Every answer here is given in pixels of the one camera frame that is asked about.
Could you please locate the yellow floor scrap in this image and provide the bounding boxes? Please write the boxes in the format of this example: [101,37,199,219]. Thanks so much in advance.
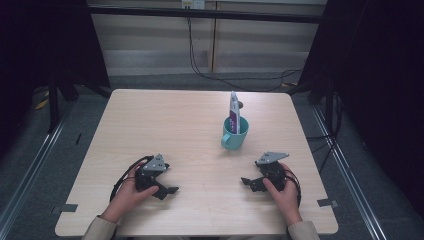
[33,91,50,111]

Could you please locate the long black wall cable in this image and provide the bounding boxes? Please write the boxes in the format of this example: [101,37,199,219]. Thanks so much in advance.
[186,16,303,93]

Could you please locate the black horizontal bar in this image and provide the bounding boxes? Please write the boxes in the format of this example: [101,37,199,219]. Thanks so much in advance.
[87,5,325,25]

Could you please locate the person's beige sleeve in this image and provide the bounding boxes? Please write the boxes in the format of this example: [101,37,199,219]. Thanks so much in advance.
[81,215,120,240]
[286,220,321,240]

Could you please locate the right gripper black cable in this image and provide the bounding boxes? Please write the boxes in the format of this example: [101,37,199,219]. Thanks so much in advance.
[284,169,303,208]

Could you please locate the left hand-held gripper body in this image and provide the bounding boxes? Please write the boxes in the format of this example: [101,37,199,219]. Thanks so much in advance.
[134,153,171,192]

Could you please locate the black floor cables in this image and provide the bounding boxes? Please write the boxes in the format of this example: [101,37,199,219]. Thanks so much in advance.
[305,93,345,174]

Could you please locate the person's right beige sleeve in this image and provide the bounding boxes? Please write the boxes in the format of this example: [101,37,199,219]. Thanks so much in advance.
[286,220,321,240]

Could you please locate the black stand leg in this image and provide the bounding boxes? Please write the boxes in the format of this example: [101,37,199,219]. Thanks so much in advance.
[47,73,62,134]

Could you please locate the person's right hand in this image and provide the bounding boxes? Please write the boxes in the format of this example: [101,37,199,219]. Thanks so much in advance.
[262,162,303,227]

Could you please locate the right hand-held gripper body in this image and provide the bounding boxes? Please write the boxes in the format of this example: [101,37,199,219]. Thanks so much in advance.
[255,151,290,192]

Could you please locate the grey tape strip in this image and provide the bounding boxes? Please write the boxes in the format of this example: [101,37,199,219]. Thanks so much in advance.
[49,203,79,215]
[316,198,340,209]

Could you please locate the white wall socket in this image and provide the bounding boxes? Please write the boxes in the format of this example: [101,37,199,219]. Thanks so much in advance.
[180,0,206,10]

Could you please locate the metal floor rail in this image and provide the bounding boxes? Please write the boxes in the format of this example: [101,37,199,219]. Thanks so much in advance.
[0,99,74,231]
[311,106,388,240]

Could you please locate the white purple toothpaste tube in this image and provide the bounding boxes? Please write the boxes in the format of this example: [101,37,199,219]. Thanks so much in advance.
[228,90,242,136]

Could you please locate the dark curtain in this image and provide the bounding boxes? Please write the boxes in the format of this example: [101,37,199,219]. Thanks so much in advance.
[0,0,112,158]
[297,0,424,218]

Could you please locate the person's left beige sleeve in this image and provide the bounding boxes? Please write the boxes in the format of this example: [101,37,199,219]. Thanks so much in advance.
[81,215,120,240]

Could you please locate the teal cup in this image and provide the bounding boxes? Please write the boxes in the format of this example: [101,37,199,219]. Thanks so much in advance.
[220,115,250,151]

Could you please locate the person's left hand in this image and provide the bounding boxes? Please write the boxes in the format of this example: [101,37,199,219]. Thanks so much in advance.
[99,163,161,224]

